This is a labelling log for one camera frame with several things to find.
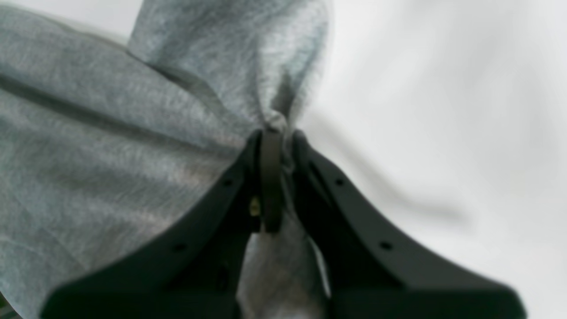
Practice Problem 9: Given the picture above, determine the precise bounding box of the image-left right gripper right finger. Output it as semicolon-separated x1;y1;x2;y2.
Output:
292;130;527;319

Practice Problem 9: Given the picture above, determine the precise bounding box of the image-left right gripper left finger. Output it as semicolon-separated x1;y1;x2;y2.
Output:
40;129;284;319

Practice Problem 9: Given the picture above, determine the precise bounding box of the grey t-shirt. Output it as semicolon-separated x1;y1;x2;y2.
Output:
1;0;332;319

